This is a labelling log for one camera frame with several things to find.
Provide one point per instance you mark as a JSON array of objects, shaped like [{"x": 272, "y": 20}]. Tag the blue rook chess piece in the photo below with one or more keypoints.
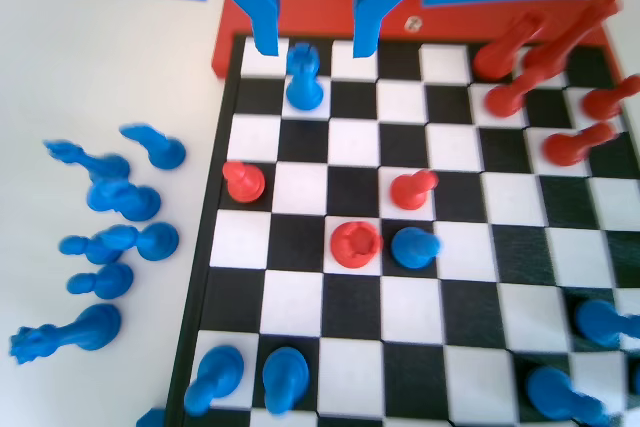
[{"x": 302, "y": 92}]

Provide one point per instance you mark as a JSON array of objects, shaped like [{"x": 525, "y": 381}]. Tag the tall blue chess piece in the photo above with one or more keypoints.
[{"x": 107, "y": 168}]

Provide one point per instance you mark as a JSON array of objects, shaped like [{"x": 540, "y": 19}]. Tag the blue plastic chess queen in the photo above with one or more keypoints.
[{"x": 85, "y": 329}]

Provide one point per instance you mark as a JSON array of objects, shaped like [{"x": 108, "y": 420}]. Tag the red pawn chess piece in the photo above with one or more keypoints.
[
  {"x": 410, "y": 192},
  {"x": 607, "y": 99},
  {"x": 243, "y": 183},
  {"x": 507, "y": 97},
  {"x": 570, "y": 147}
]

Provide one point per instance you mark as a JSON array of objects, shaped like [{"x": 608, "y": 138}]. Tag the blue pawn chess piece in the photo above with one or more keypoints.
[
  {"x": 217, "y": 374},
  {"x": 87, "y": 248},
  {"x": 285, "y": 377},
  {"x": 107, "y": 281},
  {"x": 560, "y": 394},
  {"x": 412, "y": 247},
  {"x": 597, "y": 322}
]

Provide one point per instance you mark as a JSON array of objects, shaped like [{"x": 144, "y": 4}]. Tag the red rook chess piece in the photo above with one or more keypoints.
[{"x": 355, "y": 244}]

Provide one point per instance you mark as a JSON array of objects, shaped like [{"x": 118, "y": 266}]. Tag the black white chessboard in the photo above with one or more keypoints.
[{"x": 350, "y": 147}]

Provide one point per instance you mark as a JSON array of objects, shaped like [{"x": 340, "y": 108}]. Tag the red mounting plate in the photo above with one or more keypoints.
[{"x": 450, "y": 22}]

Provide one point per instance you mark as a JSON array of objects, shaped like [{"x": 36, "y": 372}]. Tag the red king chess piece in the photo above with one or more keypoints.
[{"x": 560, "y": 47}]

